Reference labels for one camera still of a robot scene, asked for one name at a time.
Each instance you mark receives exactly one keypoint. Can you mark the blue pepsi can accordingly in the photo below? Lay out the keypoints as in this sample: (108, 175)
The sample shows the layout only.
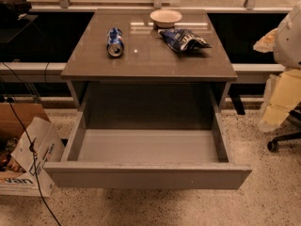
(115, 44)

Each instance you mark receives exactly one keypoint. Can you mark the black bag on shelf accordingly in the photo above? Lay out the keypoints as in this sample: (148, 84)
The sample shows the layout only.
(11, 10)

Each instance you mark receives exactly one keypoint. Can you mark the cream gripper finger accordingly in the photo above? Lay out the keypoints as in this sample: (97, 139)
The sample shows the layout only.
(266, 43)
(282, 94)

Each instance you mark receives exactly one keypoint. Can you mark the white paper bowl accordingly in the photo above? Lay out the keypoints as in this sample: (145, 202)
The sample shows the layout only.
(165, 18)

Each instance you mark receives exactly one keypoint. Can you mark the cardboard box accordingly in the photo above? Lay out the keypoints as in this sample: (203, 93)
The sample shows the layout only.
(28, 142)

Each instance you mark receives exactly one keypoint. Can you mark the black office chair base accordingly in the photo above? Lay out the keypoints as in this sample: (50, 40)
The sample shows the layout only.
(273, 145)

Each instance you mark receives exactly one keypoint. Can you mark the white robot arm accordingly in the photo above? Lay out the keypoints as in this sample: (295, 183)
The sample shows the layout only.
(287, 46)

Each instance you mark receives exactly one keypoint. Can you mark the grey cabinet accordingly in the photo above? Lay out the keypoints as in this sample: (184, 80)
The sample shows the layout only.
(146, 56)

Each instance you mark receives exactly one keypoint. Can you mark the blue chip bag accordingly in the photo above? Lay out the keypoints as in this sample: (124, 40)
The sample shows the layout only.
(183, 40)

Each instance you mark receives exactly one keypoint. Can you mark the open grey top drawer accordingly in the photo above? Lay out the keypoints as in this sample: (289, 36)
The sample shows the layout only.
(148, 137)

